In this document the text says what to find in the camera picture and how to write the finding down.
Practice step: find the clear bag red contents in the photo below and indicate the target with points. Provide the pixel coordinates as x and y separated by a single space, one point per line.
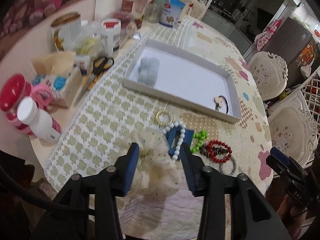
123 21

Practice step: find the white shallow box tray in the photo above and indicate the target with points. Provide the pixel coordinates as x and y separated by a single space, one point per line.
185 80

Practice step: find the pink bear printed blanket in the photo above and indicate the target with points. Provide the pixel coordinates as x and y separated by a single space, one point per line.
37 2

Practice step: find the white paper cup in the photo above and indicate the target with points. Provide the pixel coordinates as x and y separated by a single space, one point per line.
185 12

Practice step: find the cream sheer scrunchie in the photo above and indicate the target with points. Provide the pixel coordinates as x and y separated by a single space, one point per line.
160 165

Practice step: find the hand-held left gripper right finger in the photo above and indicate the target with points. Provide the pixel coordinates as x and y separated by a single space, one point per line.
187 165

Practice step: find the kitchen cabinets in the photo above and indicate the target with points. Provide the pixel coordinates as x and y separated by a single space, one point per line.
232 12

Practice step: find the blue white milk powder can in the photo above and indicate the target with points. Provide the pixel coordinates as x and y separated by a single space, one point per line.
171 12

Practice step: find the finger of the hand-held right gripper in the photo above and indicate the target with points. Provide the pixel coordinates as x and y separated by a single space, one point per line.
276 153

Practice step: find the clear bag yellow contents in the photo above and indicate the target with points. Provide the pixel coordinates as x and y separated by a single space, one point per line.
88 42

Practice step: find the tissue box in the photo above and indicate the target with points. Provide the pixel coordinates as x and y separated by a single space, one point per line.
62 87

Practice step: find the light blue fluffy scrunchie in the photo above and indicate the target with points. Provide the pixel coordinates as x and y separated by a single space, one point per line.
148 71

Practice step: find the black yellow scissors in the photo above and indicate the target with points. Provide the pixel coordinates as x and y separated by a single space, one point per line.
98 66

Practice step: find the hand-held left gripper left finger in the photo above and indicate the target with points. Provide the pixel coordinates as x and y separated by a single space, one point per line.
131 165

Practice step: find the small empty glass jar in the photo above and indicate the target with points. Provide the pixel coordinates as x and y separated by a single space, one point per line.
152 13

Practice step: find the dark grey refrigerator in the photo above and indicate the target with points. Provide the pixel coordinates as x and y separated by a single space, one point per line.
292 45

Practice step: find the pink floral hanging cloth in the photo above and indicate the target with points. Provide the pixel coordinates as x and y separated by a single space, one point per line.
266 36

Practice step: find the white bottle red cap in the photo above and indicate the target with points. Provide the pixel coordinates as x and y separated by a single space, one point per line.
111 38

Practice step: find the white bottle pink label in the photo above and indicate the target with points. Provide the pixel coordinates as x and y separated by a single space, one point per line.
40 122

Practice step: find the gold rim tin can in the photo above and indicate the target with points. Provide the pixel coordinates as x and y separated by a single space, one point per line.
66 33

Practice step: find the blue hair claw clip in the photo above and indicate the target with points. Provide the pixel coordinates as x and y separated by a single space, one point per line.
190 135

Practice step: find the white lattice rack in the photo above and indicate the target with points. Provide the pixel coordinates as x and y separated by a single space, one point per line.
311 97

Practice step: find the white plastic bag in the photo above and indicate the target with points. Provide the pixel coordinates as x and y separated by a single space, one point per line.
306 71

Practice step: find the small foil packet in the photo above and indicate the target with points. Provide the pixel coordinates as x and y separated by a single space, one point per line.
135 35

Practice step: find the small white packet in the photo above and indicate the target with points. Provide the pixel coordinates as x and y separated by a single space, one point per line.
82 63

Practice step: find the patchwork printed tablecloth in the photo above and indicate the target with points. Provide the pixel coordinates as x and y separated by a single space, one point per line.
112 120

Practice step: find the red lid pink jar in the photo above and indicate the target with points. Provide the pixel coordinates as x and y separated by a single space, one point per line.
12 90

